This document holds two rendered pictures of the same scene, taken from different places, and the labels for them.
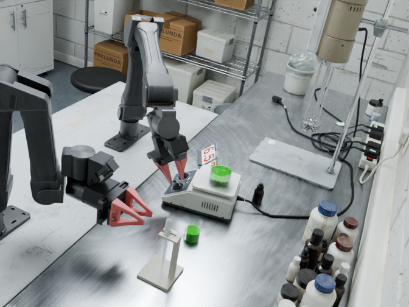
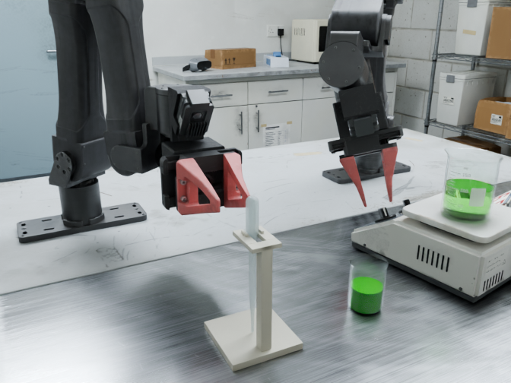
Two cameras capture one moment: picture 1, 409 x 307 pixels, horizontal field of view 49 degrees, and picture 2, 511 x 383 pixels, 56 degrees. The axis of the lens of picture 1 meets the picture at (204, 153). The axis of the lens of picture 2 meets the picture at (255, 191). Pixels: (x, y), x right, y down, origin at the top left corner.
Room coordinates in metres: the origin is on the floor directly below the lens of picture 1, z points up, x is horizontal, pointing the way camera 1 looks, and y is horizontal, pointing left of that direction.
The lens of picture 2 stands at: (0.43, -0.25, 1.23)
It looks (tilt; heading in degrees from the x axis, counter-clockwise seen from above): 20 degrees down; 44
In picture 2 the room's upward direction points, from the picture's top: straight up
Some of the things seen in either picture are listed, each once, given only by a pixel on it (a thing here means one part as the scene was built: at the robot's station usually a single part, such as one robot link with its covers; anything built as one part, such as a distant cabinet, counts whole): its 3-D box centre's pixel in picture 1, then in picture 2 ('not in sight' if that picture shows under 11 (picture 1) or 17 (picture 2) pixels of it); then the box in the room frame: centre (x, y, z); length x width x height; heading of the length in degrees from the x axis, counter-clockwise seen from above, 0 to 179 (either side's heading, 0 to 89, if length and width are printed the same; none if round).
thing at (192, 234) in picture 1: (192, 229); (366, 284); (0.88, -0.01, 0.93); 0.04 x 0.04 x 0.06
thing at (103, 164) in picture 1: (104, 178); (194, 129); (0.80, 0.21, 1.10); 0.07 x 0.06 x 0.11; 161
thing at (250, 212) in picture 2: (167, 227); (249, 217); (0.74, 0.05, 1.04); 0.01 x 0.01 x 0.04; 69
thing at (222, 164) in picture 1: (220, 171); (467, 186); (1.03, -0.05, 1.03); 0.07 x 0.06 x 0.08; 82
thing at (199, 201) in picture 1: (206, 190); (442, 237); (1.05, -0.02, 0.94); 0.22 x 0.13 x 0.08; 81
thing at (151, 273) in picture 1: (163, 253); (252, 286); (0.74, 0.05, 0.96); 0.08 x 0.08 x 0.13; 70
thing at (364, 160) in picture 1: (372, 143); not in sight; (1.60, -0.65, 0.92); 0.40 x 0.06 x 0.04; 161
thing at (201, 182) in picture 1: (216, 180); (464, 213); (1.04, -0.05, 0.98); 0.12 x 0.12 x 0.01; 81
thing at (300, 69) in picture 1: (300, 70); not in sight; (2.09, -0.38, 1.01); 0.14 x 0.14 x 0.21
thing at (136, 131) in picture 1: (129, 127); (368, 156); (1.34, 0.27, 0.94); 0.20 x 0.07 x 0.08; 161
